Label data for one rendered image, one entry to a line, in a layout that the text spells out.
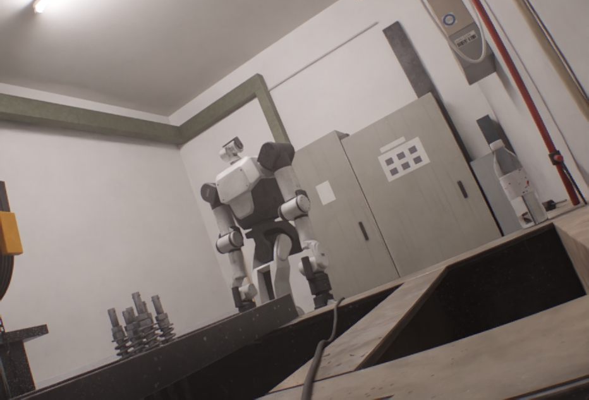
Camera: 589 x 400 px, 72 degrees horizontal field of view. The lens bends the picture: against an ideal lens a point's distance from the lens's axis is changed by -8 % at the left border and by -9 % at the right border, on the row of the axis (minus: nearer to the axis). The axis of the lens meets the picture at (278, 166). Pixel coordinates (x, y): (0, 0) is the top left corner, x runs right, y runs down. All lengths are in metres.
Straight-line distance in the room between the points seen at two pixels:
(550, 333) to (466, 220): 3.06
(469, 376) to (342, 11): 3.94
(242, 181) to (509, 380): 1.80
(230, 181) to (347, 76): 2.13
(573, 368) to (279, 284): 1.74
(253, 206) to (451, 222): 1.79
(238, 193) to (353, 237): 1.71
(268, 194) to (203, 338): 1.14
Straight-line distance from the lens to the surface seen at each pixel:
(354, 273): 3.60
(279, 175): 1.96
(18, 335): 1.47
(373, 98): 3.82
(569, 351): 0.29
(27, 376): 1.59
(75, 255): 3.42
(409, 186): 3.43
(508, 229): 3.36
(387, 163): 3.47
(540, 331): 0.34
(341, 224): 3.59
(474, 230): 3.37
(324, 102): 3.96
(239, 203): 2.04
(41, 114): 3.62
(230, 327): 1.07
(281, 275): 1.96
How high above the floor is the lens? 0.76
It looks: 15 degrees up
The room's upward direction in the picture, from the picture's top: 22 degrees counter-clockwise
